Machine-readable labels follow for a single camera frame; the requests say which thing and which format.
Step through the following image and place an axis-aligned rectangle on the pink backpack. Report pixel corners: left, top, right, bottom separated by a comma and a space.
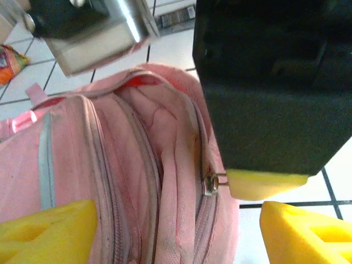
0, 62, 240, 264

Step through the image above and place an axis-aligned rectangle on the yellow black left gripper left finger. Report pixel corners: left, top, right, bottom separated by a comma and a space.
0, 199, 98, 264

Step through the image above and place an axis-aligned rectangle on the small calculator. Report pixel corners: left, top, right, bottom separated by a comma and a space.
159, 7, 196, 28

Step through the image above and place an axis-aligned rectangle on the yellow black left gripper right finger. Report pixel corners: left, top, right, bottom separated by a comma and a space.
259, 200, 352, 264

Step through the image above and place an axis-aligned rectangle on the orange red snack packet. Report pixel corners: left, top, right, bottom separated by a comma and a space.
0, 45, 30, 85

